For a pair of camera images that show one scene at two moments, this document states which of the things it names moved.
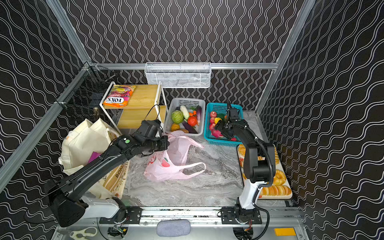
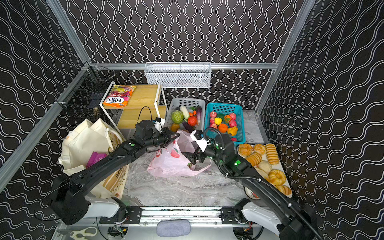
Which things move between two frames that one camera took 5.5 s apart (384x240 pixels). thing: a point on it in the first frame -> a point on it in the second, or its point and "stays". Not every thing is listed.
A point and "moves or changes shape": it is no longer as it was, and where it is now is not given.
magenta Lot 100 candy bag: [94, 155] stays
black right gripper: [222, 127] -> [200, 153]
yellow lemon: [217, 119] stays
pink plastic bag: [169, 165] moves or changes shape
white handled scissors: [82, 234] stays
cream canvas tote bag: [84, 137] stays
